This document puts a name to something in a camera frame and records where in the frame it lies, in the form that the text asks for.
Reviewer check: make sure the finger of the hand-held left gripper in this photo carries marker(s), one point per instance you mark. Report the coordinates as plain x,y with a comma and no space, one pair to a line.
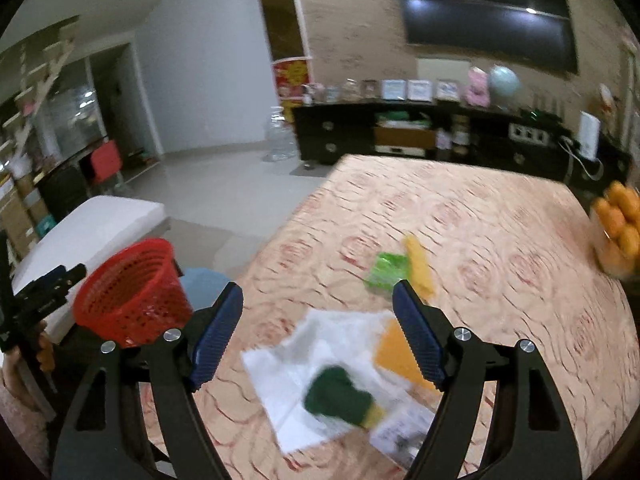
50,279
74,274

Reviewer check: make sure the yellow foam fruit net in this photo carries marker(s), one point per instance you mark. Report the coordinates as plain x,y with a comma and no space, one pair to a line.
419,265

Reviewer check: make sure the black television cabinet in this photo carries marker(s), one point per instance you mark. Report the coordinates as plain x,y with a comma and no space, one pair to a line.
320,135

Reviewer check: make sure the round glass ornament jar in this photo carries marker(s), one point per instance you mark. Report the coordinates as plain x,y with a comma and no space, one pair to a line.
351,90

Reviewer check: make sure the white robot toy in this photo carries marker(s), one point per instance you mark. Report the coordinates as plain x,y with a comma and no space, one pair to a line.
313,94

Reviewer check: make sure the green packets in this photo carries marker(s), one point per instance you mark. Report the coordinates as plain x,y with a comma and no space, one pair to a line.
402,120

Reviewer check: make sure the stack of cardboard boxes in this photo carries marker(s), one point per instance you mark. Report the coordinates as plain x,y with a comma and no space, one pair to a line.
22,210

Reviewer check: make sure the labelled storage jar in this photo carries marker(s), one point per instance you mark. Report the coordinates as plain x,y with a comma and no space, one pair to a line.
461,132

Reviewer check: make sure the red plastic mesh basket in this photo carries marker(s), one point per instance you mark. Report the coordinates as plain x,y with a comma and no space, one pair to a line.
130,300

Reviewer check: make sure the rose-patterned tablecloth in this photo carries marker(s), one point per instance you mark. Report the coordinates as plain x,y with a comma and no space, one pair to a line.
475,220

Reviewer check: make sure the black wall television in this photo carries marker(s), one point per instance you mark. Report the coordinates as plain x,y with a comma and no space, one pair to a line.
485,25

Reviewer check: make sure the black router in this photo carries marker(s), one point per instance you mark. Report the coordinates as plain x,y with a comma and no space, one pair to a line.
542,114

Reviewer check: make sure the black chair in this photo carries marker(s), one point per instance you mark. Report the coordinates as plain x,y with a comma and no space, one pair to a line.
62,190

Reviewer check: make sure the dark green wrapper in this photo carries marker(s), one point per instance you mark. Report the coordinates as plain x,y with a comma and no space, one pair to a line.
340,395

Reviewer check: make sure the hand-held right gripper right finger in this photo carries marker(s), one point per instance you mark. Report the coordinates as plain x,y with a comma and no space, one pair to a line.
420,335

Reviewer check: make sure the red wall poster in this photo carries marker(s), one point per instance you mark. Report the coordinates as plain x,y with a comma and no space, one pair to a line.
292,77

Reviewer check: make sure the white tissue paper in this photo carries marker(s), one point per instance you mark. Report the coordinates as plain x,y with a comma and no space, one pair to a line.
300,355

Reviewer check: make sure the white wall socket panel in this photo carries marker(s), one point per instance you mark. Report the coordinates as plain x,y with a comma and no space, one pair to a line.
530,132

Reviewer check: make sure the white cushioned daybed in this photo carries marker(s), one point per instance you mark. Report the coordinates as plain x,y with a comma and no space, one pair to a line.
95,225

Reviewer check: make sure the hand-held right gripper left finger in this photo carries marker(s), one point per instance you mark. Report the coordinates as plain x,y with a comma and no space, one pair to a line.
217,335

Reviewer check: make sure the light blue globe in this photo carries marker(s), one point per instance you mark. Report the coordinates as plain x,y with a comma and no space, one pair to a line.
504,85

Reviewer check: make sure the green snack wrapper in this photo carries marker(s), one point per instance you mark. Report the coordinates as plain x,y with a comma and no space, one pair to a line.
387,270

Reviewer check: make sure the dark picture frame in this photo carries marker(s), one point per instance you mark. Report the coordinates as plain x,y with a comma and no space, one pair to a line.
370,90

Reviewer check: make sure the white printed packet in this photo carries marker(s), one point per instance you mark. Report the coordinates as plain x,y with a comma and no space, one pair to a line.
400,435

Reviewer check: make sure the blue picture frame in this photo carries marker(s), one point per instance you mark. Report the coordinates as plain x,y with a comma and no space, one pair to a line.
448,91
419,90
393,90

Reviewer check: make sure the orange packet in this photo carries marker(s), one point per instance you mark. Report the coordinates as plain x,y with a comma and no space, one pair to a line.
395,355

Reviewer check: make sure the white board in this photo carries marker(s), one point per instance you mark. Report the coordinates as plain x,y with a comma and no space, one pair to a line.
442,67

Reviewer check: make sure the glass bowl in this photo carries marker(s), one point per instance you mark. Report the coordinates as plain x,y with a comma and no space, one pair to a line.
610,262

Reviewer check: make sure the brown wooden box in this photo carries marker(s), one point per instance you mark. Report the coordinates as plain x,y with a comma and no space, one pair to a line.
404,139

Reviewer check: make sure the small pale bottle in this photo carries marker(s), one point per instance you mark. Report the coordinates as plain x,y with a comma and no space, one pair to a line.
441,139

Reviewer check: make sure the pink plush toy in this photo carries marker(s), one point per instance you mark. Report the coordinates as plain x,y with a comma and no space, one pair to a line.
477,87

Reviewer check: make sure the large clear glass jar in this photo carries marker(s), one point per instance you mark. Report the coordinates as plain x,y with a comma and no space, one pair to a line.
280,137

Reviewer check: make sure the white wooden staircase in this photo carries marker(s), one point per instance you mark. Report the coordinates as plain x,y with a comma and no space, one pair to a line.
40,80

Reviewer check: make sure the white upright appliance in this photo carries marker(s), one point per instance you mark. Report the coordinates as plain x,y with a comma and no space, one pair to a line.
590,135

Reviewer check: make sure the red chair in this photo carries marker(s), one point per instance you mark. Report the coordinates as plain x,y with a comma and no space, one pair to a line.
106,160

